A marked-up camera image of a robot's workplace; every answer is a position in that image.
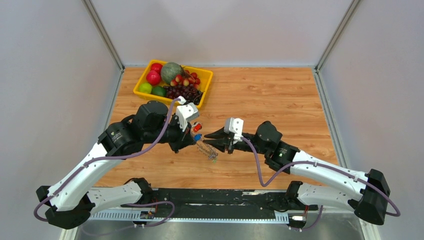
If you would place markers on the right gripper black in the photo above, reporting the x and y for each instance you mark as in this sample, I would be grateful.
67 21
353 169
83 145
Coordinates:
222 142

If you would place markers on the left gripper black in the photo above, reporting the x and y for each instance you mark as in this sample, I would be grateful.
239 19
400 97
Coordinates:
184 139

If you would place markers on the grey disc keyring with rings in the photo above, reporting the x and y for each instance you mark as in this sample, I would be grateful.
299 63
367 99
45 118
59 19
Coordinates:
207 150

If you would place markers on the blue key tag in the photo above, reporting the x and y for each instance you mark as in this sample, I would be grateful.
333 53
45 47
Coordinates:
197 137

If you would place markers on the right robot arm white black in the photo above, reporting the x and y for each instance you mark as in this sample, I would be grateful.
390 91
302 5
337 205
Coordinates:
366 194

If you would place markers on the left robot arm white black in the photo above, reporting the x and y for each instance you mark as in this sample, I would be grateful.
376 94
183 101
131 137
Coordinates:
72 200

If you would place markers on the red tag key bunch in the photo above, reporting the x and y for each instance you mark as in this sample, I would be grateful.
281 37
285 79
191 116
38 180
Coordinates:
196 127

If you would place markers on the dark purple grape bunch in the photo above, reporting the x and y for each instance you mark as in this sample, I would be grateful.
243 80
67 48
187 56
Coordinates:
190 93

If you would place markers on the dark green lime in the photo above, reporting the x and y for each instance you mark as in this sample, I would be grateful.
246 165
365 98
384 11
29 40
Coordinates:
159 91

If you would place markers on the light green lime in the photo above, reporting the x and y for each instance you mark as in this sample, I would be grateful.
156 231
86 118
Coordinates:
145 88

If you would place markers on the red cherry bunch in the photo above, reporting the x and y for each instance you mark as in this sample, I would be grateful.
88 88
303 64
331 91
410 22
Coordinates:
188 79

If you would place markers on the yellow plastic tray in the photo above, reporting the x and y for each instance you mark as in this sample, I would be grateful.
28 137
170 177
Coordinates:
204 75

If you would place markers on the red apple lower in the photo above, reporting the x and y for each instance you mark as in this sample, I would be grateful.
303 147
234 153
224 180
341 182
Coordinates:
153 78

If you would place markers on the red apple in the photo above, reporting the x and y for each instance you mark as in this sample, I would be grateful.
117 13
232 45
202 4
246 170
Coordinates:
153 78
157 67

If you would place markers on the green melon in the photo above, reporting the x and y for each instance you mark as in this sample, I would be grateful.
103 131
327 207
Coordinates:
169 71

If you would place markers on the red apple upper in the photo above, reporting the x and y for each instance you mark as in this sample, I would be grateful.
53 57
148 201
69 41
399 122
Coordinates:
157 67

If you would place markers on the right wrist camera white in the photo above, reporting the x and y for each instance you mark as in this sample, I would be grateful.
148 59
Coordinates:
234 126

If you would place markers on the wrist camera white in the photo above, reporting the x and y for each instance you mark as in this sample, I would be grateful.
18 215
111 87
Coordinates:
186 112
234 126

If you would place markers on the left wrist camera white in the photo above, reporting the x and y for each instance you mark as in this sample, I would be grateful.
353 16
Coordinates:
186 112

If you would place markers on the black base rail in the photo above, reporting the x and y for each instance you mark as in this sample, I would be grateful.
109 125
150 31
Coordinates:
220 204

